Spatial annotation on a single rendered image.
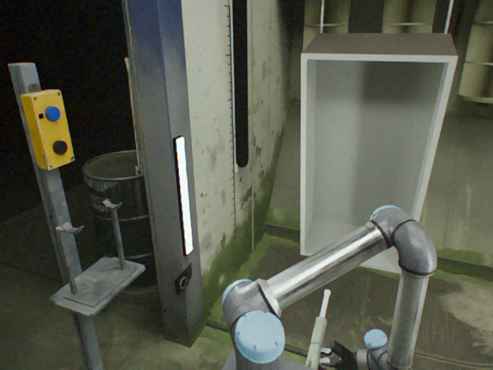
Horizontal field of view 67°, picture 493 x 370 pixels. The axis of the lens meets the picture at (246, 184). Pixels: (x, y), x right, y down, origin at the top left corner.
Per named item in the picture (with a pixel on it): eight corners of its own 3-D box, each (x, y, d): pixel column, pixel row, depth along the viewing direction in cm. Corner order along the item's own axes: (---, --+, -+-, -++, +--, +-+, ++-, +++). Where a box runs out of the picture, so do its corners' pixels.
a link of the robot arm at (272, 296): (221, 325, 121) (419, 211, 123) (212, 291, 137) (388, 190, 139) (241, 352, 128) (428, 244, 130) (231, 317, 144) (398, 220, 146)
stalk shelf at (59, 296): (105, 258, 171) (104, 255, 170) (145, 269, 163) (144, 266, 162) (48, 302, 145) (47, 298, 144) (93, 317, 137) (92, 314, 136)
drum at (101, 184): (89, 271, 290) (65, 164, 255) (151, 241, 330) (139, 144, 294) (130, 305, 254) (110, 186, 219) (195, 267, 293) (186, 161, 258)
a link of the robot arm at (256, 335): (241, 396, 111) (240, 352, 104) (229, 351, 126) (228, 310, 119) (290, 384, 115) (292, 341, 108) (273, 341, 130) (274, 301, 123)
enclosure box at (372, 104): (312, 218, 254) (316, 33, 187) (406, 233, 235) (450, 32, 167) (300, 254, 228) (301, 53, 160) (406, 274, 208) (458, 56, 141)
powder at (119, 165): (70, 167, 256) (70, 166, 256) (138, 149, 293) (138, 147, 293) (111, 189, 223) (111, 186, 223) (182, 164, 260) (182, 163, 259)
